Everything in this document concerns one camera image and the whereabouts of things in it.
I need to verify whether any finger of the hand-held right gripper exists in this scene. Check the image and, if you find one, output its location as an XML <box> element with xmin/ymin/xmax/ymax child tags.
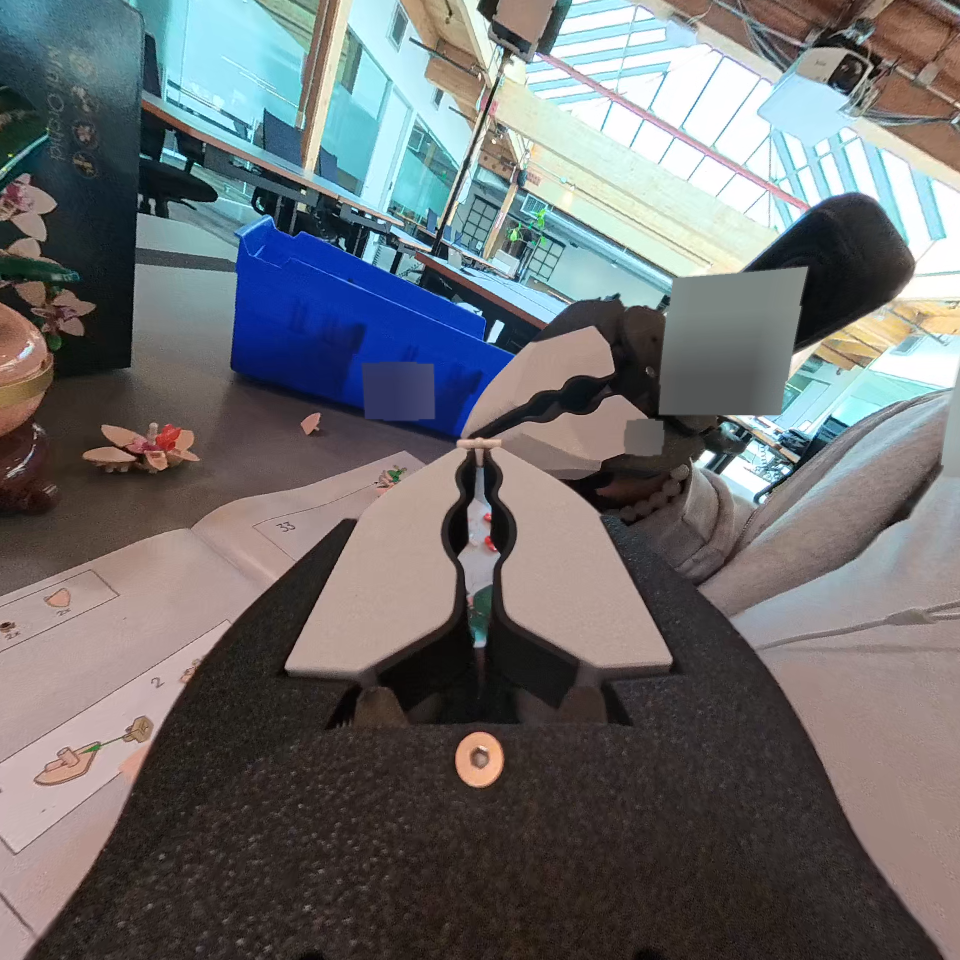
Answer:
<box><xmin>459</xmin><ymin>327</ymin><xmax>619</xmax><ymax>440</ymax></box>
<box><xmin>497</xmin><ymin>391</ymin><xmax>666</xmax><ymax>481</ymax></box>

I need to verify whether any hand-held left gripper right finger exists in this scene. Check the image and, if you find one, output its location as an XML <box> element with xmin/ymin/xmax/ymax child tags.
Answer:
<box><xmin>480</xmin><ymin>448</ymin><xmax>674</xmax><ymax>682</ymax></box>

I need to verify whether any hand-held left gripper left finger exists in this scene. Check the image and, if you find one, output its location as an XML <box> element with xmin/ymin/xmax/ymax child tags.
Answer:
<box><xmin>285</xmin><ymin>448</ymin><xmax>478</xmax><ymax>685</ymax></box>

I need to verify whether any person's right forearm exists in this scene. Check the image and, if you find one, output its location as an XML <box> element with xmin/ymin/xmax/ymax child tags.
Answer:
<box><xmin>600</xmin><ymin>463</ymin><xmax>760</xmax><ymax>588</ymax></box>

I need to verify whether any grey desk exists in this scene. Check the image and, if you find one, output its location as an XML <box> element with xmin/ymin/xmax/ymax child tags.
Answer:
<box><xmin>0</xmin><ymin>213</ymin><xmax>676</xmax><ymax>960</ymax></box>

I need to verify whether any long wooden office desk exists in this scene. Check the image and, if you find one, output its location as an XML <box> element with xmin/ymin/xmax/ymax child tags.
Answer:
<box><xmin>141</xmin><ymin>90</ymin><xmax>406</xmax><ymax>260</ymax></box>

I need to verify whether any green potted plant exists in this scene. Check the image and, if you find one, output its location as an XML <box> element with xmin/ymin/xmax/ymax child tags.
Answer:
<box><xmin>507</xmin><ymin>207</ymin><xmax>550</xmax><ymax>260</ymax></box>

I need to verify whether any black office chair headrest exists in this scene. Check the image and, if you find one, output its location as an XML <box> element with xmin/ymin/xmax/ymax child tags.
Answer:
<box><xmin>738</xmin><ymin>192</ymin><xmax>918</xmax><ymax>354</ymax></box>

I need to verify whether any red ceiling pipe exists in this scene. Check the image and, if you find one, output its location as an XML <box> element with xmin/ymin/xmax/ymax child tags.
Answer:
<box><xmin>534</xmin><ymin>51</ymin><xmax>813</xmax><ymax>214</ymax></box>

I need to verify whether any paper instruction booklet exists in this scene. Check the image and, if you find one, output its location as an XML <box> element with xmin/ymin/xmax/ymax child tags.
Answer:
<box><xmin>0</xmin><ymin>448</ymin><xmax>430</xmax><ymax>960</ymax></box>

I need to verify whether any blue plastic bin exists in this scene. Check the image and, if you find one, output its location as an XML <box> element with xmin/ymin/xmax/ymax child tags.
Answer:
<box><xmin>229</xmin><ymin>216</ymin><xmax>520</xmax><ymax>439</ymax></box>

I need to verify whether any assembled toy brick orchid flower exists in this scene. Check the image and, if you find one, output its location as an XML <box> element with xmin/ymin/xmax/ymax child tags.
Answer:
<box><xmin>81</xmin><ymin>422</ymin><xmax>201</xmax><ymax>475</ymax></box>

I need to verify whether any person's grey hoodie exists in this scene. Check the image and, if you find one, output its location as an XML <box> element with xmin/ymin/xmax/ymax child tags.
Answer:
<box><xmin>696</xmin><ymin>388</ymin><xmax>960</xmax><ymax>960</ymax></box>

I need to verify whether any wooden pillar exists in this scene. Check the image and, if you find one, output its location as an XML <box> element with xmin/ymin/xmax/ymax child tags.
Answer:
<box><xmin>298</xmin><ymin>0</ymin><xmax>355</xmax><ymax>175</ymax></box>

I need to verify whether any pink toy flower pot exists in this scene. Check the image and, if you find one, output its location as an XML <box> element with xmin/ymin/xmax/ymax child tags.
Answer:
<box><xmin>0</xmin><ymin>300</ymin><xmax>61</xmax><ymax>519</ymax></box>

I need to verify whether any black office chair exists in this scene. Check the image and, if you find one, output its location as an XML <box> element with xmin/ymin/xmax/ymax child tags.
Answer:
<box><xmin>138</xmin><ymin>33</ymin><xmax>220</xmax><ymax>220</ymax></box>

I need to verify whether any dark orchid print box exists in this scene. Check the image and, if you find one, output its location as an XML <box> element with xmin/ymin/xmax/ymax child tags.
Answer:
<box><xmin>0</xmin><ymin>0</ymin><xmax>145</xmax><ymax>378</ymax></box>

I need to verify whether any white bead bracelet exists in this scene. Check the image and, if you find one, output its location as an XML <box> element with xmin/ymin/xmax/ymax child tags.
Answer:
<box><xmin>618</xmin><ymin>463</ymin><xmax>691</xmax><ymax>525</ymax></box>

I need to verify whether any white ceiling camera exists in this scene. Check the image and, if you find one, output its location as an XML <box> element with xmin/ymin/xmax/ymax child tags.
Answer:
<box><xmin>756</xmin><ymin>28</ymin><xmax>880</xmax><ymax>145</ymax></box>

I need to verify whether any camera on black tripod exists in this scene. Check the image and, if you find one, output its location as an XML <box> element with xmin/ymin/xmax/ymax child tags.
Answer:
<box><xmin>429</xmin><ymin>0</ymin><xmax>574</xmax><ymax>260</ymax></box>

